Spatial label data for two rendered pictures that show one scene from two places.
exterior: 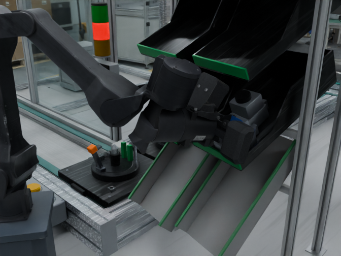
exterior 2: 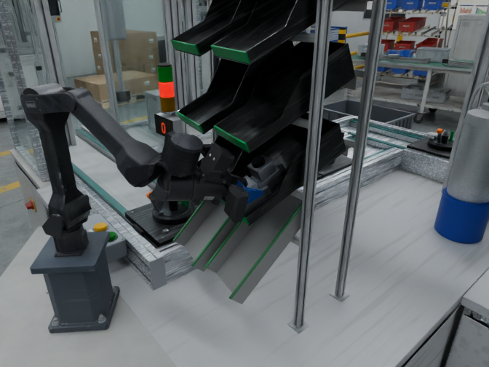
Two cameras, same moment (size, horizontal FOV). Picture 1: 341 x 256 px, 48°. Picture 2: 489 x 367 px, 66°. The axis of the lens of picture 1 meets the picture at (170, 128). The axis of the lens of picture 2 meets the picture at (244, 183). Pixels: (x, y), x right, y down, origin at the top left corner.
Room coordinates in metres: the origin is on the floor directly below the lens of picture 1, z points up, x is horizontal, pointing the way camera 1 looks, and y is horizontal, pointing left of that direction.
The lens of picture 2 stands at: (-0.08, -0.18, 1.60)
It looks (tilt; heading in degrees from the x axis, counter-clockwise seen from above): 26 degrees down; 5
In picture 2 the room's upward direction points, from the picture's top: straight up
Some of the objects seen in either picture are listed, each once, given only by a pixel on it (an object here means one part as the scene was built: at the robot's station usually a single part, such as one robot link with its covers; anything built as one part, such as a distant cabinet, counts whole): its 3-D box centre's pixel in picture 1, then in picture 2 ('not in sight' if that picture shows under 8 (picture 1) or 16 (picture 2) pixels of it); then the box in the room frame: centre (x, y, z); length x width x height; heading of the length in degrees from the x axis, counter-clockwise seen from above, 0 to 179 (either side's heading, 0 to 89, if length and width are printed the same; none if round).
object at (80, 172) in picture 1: (115, 172); (174, 216); (0.98, 0.16, 0.96); 0.24 x 0.24 x 0.02; 46
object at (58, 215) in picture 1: (34, 199); (102, 236); (0.89, 0.37, 0.93); 0.21 x 0.07 x 0.06; 46
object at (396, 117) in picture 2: not in sight; (362, 124); (2.88, -0.82, 0.73); 0.62 x 0.42 x 0.23; 46
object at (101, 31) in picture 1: (101, 30); (166, 89); (1.20, 0.21, 1.33); 0.05 x 0.05 x 0.05
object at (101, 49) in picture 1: (102, 46); (167, 103); (1.20, 0.21, 1.28); 0.05 x 0.05 x 0.05
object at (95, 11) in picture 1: (99, 13); (165, 73); (1.20, 0.21, 1.38); 0.05 x 0.05 x 0.05
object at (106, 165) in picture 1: (115, 166); (173, 211); (0.98, 0.16, 0.98); 0.14 x 0.14 x 0.02
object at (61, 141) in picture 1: (68, 153); (140, 196); (1.21, 0.36, 0.91); 0.84 x 0.28 x 0.10; 46
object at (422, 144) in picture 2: not in sight; (444, 137); (1.75, -0.97, 1.01); 0.24 x 0.24 x 0.13; 46
